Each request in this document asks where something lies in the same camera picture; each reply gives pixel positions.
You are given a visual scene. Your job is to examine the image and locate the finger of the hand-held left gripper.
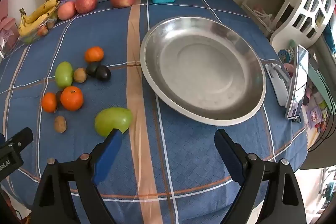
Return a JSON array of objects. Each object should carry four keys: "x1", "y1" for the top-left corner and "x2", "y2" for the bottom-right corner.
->
[{"x1": 6, "y1": 127, "x2": 34, "y2": 152}]

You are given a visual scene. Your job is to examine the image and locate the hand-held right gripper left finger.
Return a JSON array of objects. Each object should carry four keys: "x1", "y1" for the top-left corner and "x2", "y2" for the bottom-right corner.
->
[{"x1": 30, "y1": 128, "x2": 124, "y2": 224}]

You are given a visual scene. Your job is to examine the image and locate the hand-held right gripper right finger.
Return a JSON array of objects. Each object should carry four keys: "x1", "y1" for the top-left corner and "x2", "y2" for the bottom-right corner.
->
[{"x1": 214, "y1": 129, "x2": 307, "y2": 224}]

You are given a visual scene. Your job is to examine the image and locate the large green mango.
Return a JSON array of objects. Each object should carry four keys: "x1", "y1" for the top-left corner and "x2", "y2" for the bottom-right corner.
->
[{"x1": 94, "y1": 107, "x2": 133, "y2": 136}]

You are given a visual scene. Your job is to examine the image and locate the brown kiwi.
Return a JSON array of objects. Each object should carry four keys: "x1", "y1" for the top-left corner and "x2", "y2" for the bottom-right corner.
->
[
  {"x1": 54, "y1": 115, "x2": 67, "y2": 133},
  {"x1": 73, "y1": 67, "x2": 87, "y2": 83}
]

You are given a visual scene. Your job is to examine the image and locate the dark plum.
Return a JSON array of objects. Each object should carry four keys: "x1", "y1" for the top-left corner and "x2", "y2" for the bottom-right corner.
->
[
  {"x1": 55, "y1": 90, "x2": 63, "y2": 110},
  {"x1": 86, "y1": 61, "x2": 101, "y2": 77},
  {"x1": 95, "y1": 65, "x2": 111, "y2": 81}
]

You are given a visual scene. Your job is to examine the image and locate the large orange tangerine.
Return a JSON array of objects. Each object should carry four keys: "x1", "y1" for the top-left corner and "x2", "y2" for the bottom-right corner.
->
[{"x1": 60, "y1": 86, "x2": 84, "y2": 111}]

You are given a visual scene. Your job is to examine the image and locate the small green mango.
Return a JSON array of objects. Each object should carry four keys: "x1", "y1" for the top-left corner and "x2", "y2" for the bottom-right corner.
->
[{"x1": 55, "y1": 61, "x2": 74, "y2": 89}]

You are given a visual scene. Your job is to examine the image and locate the round stainless steel plate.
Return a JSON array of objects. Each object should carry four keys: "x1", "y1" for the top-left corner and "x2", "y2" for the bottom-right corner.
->
[{"x1": 140, "y1": 16, "x2": 267, "y2": 126}]

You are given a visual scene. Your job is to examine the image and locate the white phone stand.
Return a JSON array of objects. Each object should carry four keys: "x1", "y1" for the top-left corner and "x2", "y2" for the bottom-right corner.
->
[{"x1": 265, "y1": 63, "x2": 292, "y2": 106}]

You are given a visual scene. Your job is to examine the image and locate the smartphone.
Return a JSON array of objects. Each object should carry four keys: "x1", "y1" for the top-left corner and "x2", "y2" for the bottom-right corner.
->
[{"x1": 286, "y1": 45, "x2": 310, "y2": 119}]

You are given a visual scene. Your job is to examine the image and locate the clear plastic fruit container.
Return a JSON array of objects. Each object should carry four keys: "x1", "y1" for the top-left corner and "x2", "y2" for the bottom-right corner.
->
[{"x1": 22, "y1": 11, "x2": 59, "y2": 44}]

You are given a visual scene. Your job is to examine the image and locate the pink flower bouquet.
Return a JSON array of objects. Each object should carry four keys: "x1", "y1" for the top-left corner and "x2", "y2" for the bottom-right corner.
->
[{"x1": 0, "y1": 0, "x2": 20, "y2": 56}]

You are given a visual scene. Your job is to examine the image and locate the blue patterned round tin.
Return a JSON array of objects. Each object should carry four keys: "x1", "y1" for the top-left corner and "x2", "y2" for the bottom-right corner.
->
[{"x1": 278, "y1": 48, "x2": 296, "y2": 64}]

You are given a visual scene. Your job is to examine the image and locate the blue plaid tablecloth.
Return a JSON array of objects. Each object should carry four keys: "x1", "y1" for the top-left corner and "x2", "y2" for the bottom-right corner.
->
[{"x1": 0, "y1": 0, "x2": 309, "y2": 224}]

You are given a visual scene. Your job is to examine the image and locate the yellow banana bunch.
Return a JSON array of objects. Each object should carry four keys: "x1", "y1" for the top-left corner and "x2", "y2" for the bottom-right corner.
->
[{"x1": 19, "y1": 0, "x2": 60, "y2": 38}]

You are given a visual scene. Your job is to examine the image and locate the pale pink apple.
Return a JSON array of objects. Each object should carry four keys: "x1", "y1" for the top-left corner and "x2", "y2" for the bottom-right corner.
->
[{"x1": 57, "y1": 1, "x2": 77, "y2": 21}]

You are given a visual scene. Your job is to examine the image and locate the white plastic bag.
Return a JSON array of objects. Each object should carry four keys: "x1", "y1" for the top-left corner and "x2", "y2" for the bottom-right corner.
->
[{"x1": 252, "y1": 7, "x2": 275, "y2": 28}]

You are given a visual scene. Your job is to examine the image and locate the dark red apple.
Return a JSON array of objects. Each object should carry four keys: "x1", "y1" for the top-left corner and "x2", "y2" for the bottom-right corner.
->
[{"x1": 75, "y1": 0, "x2": 98, "y2": 14}]

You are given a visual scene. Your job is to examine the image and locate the white cutout shelf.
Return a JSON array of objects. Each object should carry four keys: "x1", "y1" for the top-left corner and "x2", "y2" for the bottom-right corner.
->
[{"x1": 270, "y1": 0, "x2": 336, "y2": 51}]

